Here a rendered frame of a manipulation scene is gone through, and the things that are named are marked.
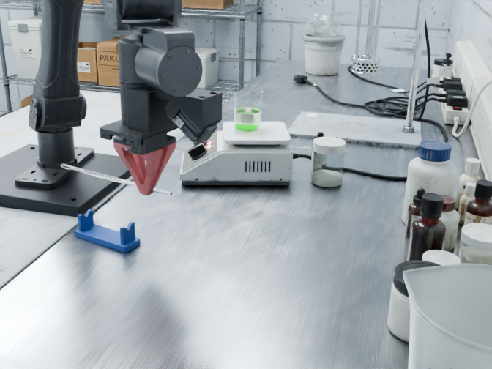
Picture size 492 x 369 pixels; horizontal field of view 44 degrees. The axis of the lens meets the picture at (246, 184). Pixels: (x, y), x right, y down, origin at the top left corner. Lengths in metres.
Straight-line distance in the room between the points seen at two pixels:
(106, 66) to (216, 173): 2.41
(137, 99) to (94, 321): 0.26
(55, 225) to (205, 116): 0.36
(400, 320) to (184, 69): 0.37
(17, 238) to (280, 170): 0.45
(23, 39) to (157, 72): 3.00
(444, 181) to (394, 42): 2.55
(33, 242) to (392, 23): 2.77
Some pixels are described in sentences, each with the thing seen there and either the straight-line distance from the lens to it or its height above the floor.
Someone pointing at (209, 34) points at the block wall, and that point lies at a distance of 3.62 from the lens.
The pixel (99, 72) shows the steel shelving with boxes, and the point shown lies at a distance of 3.47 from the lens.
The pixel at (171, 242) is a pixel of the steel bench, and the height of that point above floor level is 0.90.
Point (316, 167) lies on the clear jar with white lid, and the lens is 1.09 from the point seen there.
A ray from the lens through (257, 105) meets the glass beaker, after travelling 1.08.
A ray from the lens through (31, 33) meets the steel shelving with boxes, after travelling 3.62.
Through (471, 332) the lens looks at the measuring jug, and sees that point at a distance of 0.60.
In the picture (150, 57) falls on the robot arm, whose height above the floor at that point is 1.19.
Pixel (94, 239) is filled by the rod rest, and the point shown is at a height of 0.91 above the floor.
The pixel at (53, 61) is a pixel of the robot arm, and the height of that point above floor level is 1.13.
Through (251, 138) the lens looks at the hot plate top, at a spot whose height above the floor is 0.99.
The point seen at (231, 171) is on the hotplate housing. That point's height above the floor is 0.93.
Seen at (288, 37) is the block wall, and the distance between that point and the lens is 3.51.
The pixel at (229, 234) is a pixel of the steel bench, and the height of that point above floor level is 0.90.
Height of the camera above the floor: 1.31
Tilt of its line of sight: 22 degrees down
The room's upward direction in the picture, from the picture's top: 1 degrees clockwise
